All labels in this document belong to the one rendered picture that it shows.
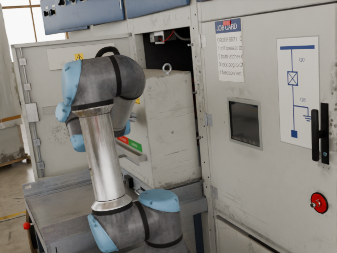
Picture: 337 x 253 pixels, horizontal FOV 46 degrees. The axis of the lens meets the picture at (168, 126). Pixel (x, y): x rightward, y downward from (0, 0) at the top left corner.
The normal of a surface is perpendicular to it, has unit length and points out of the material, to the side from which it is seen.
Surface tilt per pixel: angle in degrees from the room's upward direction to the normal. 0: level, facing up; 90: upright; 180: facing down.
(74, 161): 90
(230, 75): 90
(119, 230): 81
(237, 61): 90
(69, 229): 90
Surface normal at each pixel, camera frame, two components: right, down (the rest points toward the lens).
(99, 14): -0.67, 0.22
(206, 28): -0.89, 0.18
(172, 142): 0.45, 0.15
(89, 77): 0.36, -0.05
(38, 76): 0.19, 0.19
